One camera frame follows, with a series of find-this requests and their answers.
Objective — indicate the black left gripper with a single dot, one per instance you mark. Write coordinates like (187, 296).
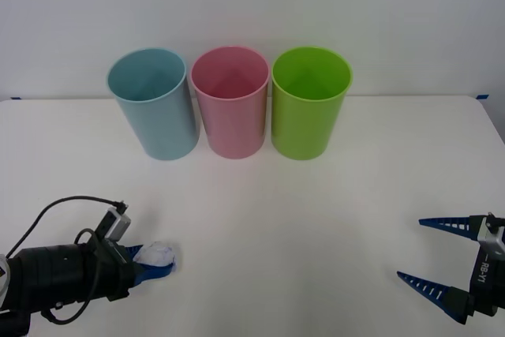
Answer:
(112, 270)

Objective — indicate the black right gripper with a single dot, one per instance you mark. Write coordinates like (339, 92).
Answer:
(489, 281)

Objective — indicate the clear plastic bottle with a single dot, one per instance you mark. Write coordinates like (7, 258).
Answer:
(158, 254)

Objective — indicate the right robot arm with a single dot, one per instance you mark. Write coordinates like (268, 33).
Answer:
(493, 234)

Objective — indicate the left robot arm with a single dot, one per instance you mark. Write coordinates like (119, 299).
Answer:
(47, 274)

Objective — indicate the pale blue plastic bin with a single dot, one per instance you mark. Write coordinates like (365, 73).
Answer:
(165, 128)

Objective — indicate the pink plastic bin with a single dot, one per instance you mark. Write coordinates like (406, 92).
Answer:
(233, 128)

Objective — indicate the green plastic bin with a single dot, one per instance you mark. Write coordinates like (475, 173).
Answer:
(304, 128)

